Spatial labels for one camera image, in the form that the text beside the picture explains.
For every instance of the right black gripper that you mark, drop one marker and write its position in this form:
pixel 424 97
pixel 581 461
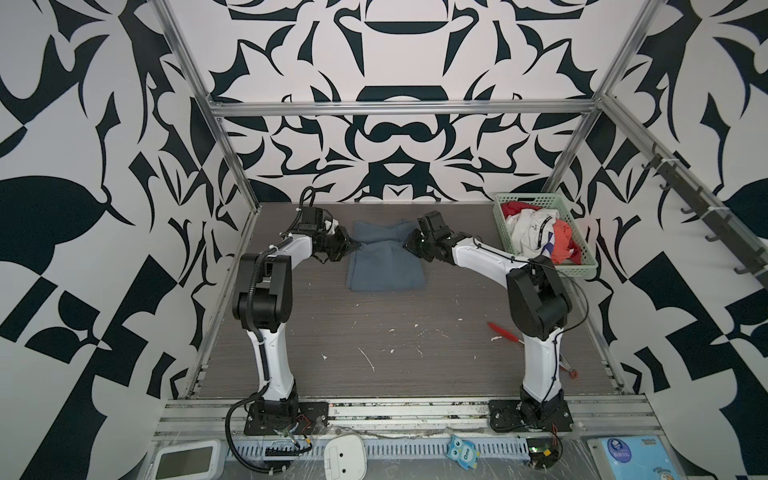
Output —
pixel 410 244

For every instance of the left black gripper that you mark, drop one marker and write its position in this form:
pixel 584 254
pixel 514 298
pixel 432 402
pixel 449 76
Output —
pixel 348 244

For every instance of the grey blue t shirt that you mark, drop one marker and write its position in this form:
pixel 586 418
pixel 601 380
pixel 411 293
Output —
pixel 382 264

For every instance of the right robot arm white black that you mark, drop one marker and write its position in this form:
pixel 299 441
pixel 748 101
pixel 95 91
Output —
pixel 539 307

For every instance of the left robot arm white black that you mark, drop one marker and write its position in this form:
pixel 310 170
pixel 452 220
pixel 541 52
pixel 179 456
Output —
pixel 265 304

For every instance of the white t shirt in basket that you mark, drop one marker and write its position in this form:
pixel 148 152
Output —
pixel 532 232

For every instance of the red t shirt in basket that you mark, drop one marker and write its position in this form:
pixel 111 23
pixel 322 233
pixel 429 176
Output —
pixel 566 248

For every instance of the green plastic basket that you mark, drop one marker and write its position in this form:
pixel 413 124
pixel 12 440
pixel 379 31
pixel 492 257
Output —
pixel 588 265

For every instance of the red pen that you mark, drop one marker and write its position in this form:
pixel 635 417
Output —
pixel 564 364

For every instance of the blue owl toy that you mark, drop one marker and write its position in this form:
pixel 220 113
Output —
pixel 463 452

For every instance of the white box device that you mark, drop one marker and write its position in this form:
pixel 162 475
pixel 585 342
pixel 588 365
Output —
pixel 345 458

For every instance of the white tablet screen device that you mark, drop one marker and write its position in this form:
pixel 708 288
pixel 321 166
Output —
pixel 200 460

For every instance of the blue labelled box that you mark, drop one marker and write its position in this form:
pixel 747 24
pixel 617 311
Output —
pixel 633 457

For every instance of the horizontal aluminium frame bar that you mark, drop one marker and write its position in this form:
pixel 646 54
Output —
pixel 226 110

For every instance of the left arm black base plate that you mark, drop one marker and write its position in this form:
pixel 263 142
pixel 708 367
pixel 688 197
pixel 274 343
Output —
pixel 312 417

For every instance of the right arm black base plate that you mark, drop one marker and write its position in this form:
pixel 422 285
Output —
pixel 528 415

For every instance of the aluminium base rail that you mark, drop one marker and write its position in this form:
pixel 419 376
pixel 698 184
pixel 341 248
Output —
pixel 597 415

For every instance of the black wall hook rack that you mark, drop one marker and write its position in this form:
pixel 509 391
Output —
pixel 701 204

